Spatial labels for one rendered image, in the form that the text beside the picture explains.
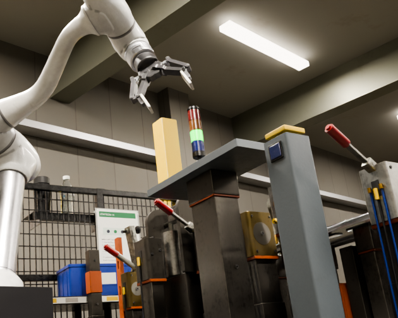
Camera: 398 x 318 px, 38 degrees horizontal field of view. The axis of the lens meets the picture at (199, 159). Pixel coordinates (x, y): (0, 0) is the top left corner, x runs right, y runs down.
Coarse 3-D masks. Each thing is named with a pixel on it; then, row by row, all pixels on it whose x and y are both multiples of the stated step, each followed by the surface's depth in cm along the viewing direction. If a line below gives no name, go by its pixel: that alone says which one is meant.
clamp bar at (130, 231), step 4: (124, 228) 202; (128, 228) 200; (132, 228) 200; (136, 228) 203; (140, 228) 203; (124, 232) 200; (128, 232) 200; (132, 232) 200; (136, 232) 203; (128, 236) 201; (132, 236) 199; (128, 240) 201; (132, 240) 199; (136, 240) 200; (128, 244) 201; (132, 244) 199; (128, 248) 201; (132, 248) 199; (132, 252) 199; (132, 256) 199; (132, 260) 199
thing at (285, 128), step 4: (284, 124) 116; (280, 128) 116; (284, 128) 116; (288, 128) 116; (292, 128) 117; (296, 128) 118; (300, 128) 118; (272, 132) 118; (276, 132) 117; (280, 132) 117; (292, 132) 118; (296, 132) 118; (300, 132) 118; (304, 132) 119; (268, 136) 119; (272, 136) 118; (276, 136) 119; (268, 140) 120
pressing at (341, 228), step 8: (360, 216) 131; (368, 216) 129; (336, 224) 137; (344, 224) 135; (352, 224) 133; (360, 224) 139; (328, 232) 138; (336, 232) 145; (344, 232) 147; (352, 232) 148; (336, 240) 156; (344, 240) 156; (352, 240) 155
